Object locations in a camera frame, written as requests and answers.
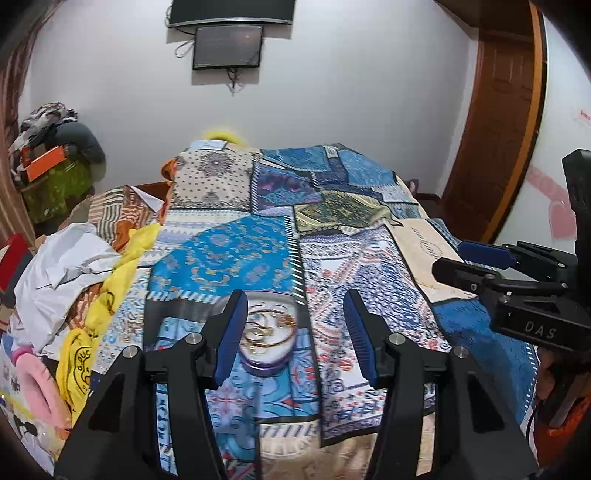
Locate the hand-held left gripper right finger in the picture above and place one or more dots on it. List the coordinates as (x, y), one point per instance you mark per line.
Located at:
(364, 341)

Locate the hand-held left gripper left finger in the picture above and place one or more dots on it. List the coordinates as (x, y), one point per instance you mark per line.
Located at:
(231, 341)

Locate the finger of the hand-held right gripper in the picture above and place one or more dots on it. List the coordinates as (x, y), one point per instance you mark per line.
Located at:
(461, 272)
(482, 251)

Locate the purple heart-shaped tin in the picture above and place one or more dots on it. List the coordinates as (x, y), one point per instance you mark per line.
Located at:
(272, 360)

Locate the person's right hand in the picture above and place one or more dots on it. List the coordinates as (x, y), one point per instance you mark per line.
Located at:
(547, 374)

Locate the blue patchwork blanket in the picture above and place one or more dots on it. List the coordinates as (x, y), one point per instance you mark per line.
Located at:
(369, 258)

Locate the brown wooden door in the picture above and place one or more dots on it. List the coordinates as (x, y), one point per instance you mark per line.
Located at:
(494, 138)

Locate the yellow cloth bag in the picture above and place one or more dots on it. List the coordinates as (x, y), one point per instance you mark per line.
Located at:
(78, 360)

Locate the white sliding door pink hearts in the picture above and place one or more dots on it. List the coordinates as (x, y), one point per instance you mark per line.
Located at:
(554, 115)

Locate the orange striped quilt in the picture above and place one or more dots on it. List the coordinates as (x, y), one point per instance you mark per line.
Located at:
(111, 207)

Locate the orange satin pillow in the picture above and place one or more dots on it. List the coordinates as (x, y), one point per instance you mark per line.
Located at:
(168, 170)

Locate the white crumpled cloth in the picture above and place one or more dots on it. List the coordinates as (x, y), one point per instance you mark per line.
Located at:
(60, 267)

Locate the pink plush toy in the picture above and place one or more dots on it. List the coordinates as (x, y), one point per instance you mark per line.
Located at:
(37, 387)

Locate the yellow plush toy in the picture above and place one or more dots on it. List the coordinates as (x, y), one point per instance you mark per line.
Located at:
(224, 136)

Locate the cartoon print sheet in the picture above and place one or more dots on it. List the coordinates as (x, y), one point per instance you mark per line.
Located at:
(27, 438)

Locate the red box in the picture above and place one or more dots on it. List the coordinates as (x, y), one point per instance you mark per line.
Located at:
(14, 263)

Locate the wooden wardrobe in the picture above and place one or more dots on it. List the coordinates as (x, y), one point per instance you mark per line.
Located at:
(489, 11)

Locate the dark grey cloth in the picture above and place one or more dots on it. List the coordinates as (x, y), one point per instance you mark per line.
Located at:
(85, 141)

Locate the orange box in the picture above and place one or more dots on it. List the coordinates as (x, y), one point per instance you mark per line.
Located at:
(46, 164)

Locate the small black monitor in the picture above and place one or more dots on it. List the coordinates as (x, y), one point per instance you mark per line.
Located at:
(228, 46)

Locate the brown striped curtain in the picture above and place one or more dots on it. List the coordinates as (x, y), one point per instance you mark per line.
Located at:
(11, 138)

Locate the black wall television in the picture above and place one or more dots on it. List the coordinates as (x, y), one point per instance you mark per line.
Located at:
(231, 11)

